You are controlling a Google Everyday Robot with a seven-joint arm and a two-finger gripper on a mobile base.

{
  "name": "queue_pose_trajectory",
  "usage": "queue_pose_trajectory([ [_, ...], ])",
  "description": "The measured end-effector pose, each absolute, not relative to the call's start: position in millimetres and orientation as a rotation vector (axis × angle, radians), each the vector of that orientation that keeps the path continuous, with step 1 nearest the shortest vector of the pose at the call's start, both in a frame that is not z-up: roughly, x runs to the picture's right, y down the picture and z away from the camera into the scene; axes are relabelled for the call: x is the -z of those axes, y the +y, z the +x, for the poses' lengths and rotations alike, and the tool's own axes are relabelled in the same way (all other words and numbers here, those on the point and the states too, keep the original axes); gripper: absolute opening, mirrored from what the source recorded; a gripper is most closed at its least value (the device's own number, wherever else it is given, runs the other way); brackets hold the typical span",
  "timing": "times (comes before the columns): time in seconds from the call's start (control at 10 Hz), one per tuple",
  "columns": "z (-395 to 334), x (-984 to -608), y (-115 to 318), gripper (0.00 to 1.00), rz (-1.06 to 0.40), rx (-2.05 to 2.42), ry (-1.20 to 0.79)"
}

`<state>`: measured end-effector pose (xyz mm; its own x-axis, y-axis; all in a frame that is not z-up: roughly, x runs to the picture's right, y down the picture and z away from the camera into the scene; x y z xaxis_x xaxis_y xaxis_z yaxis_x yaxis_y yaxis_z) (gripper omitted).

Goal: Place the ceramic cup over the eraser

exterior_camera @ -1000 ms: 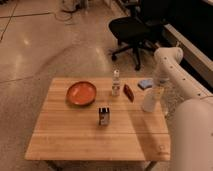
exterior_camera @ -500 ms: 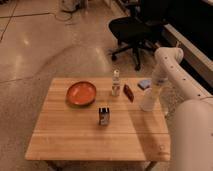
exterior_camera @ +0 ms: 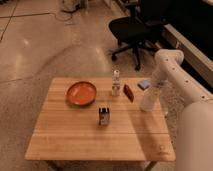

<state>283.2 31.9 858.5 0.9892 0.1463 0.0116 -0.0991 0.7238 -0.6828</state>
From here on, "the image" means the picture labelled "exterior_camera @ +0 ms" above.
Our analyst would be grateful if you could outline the white ceramic cup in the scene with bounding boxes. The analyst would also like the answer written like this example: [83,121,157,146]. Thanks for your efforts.
[140,87,159,112]

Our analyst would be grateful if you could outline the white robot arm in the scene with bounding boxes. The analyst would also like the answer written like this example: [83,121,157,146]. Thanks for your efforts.
[152,49,213,171]

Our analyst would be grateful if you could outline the small clear bottle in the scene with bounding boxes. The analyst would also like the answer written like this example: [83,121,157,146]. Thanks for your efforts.
[112,70,120,96]

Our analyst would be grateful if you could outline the orange bowl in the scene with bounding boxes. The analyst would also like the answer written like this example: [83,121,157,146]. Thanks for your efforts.
[66,81,97,106]

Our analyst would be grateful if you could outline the blue sponge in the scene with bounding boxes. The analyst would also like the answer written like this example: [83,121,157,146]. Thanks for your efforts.
[138,80,150,90]

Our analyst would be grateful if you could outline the wooden table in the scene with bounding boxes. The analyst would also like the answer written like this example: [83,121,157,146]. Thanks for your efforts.
[25,78,175,162]

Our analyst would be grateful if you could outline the black office chair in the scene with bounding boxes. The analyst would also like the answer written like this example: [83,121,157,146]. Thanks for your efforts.
[108,0,172,71]

